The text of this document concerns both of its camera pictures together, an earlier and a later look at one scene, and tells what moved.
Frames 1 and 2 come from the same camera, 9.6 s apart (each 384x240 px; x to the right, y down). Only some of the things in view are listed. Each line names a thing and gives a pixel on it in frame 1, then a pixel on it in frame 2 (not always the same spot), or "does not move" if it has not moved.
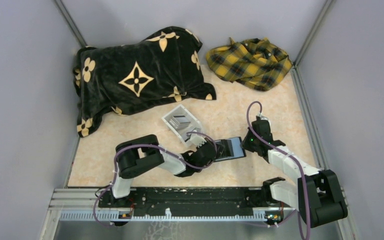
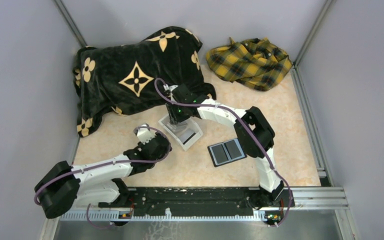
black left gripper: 207,142 -> 141,144
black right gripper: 245,145 -> 173,118
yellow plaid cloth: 255,62 does not move
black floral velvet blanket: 118,78 does not move
